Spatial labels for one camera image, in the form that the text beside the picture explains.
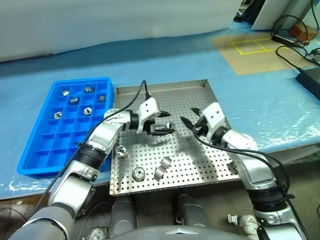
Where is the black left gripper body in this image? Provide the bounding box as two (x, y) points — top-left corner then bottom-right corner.
(143, 119), (157, 136)

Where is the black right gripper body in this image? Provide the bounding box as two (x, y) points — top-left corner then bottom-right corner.
(192, 117), (210, 138)

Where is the metal nut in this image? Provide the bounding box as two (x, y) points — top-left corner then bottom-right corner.
(116, 145), (129, 158)

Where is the perforated steel tray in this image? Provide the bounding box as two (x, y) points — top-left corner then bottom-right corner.
(109, 78), (242, 197)

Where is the blue compartment tray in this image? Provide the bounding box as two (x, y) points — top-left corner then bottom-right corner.
(16, 76), (116, 180)

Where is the blue plastic table cover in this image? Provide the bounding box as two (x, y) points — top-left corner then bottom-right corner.
(0, 21), (320, 201)

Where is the brown cardboard sheet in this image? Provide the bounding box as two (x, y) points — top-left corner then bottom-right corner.
(211, 33), (318, 76)

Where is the dark grey robot leg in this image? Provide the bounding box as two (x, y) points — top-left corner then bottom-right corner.
(174, 193), (213, 235)
(109, 194), (138, 237)

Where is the white metal foot clamp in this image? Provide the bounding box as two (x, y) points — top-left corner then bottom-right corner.
(227, 213), (258, 233)

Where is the grey robot torso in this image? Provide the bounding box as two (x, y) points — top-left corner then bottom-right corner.
(107, 224), (246, 240)

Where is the dark clutter behind table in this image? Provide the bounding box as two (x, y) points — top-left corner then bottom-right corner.
(234, 0), (261, 26)

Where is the flat black device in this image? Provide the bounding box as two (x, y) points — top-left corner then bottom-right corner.
(271, 33), (305, 48)

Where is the black power adapter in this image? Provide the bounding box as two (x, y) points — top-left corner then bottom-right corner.
(296, 67), (320, 100)

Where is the white panel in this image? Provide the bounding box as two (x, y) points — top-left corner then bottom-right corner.
(251, 0), (305, 31)

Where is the orange brown block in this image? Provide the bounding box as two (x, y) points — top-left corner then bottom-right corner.
(289, 23), (317, 42)

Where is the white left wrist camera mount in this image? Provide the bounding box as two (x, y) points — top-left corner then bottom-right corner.
(136, 97), (162, 133)

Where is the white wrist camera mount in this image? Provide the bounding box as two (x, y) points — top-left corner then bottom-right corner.
(201, 102), (230, 138)
(136, 97), (162, 133)

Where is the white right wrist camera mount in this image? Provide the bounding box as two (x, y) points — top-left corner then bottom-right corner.
(201, 102), (230, 138)

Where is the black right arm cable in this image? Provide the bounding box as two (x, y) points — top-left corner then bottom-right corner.
(192, 126), (296, 201)

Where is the black adapter cable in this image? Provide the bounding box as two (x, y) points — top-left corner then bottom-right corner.
(275, 46), (305, 72)

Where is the black looped cable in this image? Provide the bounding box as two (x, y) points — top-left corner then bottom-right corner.
(271, 15), (309, 41)

